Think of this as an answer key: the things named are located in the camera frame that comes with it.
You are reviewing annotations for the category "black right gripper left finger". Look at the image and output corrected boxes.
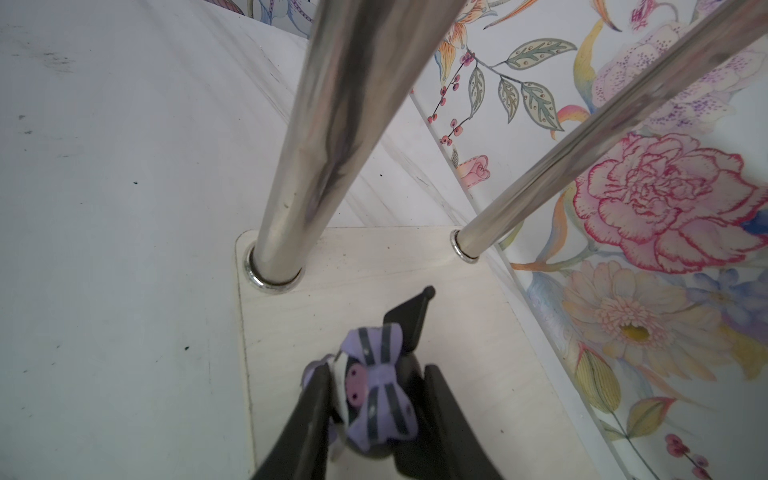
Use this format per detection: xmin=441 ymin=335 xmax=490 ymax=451
xmin=252 ymin=364 xmax=332 ymax=480

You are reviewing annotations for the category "white two-tier shelf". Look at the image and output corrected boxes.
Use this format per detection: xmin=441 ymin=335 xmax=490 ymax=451
xmin=235 ymin=1 xmax=767 ymax=479

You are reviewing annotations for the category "black purple toy figure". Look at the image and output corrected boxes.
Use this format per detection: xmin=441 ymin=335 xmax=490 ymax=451
xmin=301 ymin=286 xmax=436 ymax=458

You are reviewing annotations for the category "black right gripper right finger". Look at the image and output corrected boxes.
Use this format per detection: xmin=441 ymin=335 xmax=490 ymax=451
xmin=394 ymin=365 xmax=502 ymax=479

